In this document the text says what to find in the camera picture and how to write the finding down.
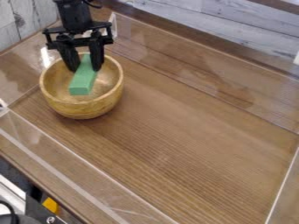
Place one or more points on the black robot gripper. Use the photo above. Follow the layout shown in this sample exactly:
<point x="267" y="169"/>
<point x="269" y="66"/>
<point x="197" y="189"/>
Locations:
<point x="95" y="36"/>

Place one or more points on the green rectangular block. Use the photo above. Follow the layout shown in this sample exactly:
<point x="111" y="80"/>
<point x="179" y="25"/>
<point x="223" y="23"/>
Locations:
<point x="83" y="79"/>

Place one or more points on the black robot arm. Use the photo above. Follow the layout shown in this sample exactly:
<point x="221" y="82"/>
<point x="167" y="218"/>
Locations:
<point x="75" y="15"/>

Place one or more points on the brown wooden bowl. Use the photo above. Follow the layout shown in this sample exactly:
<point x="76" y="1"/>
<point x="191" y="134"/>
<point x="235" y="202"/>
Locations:
<point x="83" y="107"/>

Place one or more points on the yellow label sticker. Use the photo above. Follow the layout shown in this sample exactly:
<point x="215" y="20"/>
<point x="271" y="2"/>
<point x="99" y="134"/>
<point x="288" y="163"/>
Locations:
<point x="51" y="205"/>

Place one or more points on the clear acrylic tray wall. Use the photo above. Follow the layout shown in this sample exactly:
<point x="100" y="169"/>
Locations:
<point x="83" y="189"/>

